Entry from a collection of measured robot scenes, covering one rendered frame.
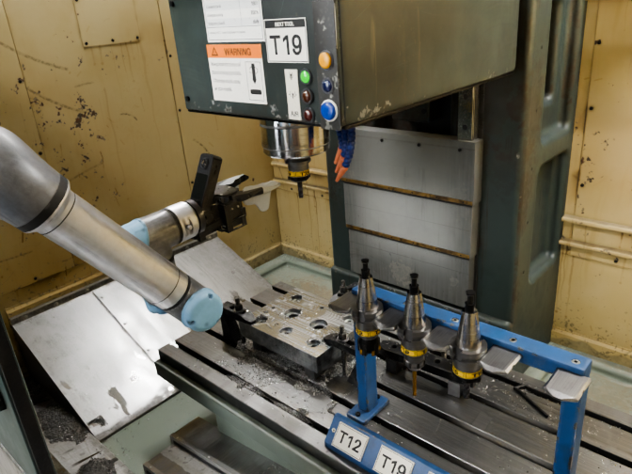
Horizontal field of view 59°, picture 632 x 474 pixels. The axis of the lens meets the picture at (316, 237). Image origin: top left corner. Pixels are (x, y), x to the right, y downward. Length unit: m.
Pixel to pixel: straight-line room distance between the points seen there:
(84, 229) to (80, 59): 1.31
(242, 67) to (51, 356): 1.31
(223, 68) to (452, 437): 0.90
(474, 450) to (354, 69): 0.81
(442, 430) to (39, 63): 1.63
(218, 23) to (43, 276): 1.31
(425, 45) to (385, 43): 0.13
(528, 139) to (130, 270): 1.05
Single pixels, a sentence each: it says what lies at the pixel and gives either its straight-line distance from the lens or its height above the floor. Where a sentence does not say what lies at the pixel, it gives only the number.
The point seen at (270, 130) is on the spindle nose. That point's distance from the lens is 1.24.
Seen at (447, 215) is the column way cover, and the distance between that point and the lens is 1.64.
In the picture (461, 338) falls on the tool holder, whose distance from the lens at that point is 0.99.
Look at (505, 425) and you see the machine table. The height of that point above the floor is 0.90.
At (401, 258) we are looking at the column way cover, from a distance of 1.80.
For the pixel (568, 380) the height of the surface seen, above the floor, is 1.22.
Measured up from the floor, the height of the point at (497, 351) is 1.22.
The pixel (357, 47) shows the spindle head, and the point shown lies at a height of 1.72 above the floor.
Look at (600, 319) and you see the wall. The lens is 2.05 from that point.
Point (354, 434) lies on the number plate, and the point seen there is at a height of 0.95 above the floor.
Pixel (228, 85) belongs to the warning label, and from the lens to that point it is 1.12.
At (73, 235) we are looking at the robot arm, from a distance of 0.87.
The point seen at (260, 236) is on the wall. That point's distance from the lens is 2.70.
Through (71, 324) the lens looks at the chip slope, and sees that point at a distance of 2.15.
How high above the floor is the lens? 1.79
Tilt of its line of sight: 23 degrees down
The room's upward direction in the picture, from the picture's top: 5 degrees counter-clockwise
